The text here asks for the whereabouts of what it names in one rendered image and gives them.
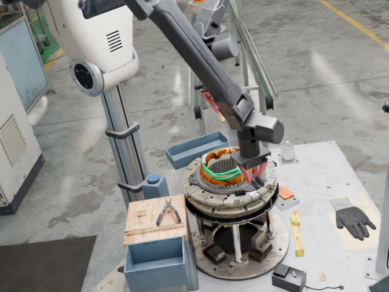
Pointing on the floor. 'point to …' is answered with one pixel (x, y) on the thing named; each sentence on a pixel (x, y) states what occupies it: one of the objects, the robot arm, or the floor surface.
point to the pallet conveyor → (265, 97)
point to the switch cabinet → (15, 146)
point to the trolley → (36, 30)
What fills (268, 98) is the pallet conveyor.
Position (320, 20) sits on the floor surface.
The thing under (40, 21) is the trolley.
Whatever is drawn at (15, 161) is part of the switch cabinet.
